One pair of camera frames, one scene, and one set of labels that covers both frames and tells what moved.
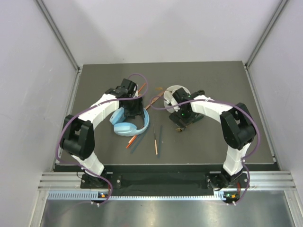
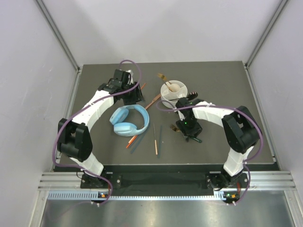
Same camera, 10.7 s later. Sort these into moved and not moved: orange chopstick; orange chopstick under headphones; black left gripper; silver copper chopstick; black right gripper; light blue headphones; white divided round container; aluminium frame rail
Moved: white divided round container; black right gripper; black left gripper
Not moved: light blue headphones; aluminium frame rail; orange chopstick; orange chopstick under headphones; silver copper chopstick
